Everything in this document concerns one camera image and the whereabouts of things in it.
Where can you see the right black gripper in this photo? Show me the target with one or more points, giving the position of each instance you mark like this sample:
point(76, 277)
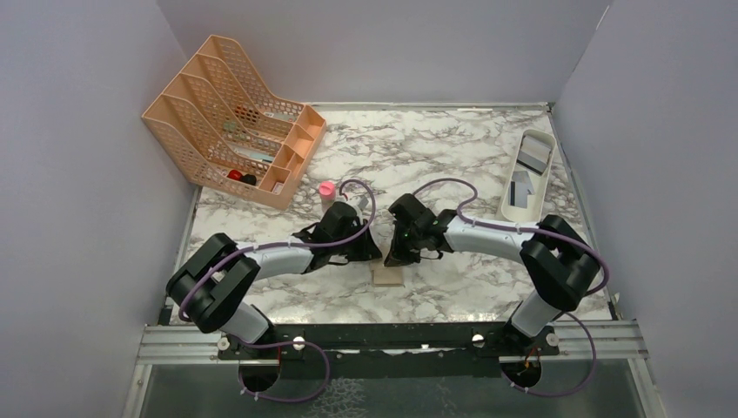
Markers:
point(397, 255)

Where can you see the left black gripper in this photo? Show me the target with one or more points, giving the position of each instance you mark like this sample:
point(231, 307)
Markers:
point(367, 250)

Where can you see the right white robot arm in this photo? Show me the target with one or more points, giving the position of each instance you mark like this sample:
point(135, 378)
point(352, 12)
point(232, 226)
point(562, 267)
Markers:
point(561, 266)

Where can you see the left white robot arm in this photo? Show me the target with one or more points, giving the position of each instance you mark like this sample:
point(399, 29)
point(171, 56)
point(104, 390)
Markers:
point(211, 285)

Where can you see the small grey card in tray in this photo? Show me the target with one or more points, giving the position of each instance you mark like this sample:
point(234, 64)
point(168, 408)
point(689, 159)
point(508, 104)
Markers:
point(520, 189)

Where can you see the grey card stack in tray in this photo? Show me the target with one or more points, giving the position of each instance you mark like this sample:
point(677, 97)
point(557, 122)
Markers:
point(534, 154)

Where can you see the pink capped small bottle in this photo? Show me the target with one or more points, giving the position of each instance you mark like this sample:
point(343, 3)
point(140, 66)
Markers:
point(327, 192)

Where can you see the black round object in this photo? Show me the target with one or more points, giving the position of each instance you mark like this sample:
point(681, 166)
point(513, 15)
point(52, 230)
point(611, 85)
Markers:
point(249, 179)

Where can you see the white oblong tray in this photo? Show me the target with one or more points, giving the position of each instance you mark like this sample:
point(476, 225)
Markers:
point(535, 202)

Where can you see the red round object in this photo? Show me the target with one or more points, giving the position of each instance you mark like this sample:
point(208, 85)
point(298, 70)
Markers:
point(235, 175)

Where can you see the peach mesh file organizer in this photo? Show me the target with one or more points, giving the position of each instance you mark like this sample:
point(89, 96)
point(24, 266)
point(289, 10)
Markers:
point(217, 114)

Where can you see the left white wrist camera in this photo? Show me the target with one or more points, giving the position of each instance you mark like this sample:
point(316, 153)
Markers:
point(360, 204)

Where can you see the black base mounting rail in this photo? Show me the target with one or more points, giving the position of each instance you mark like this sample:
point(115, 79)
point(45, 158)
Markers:
point(379, 351)

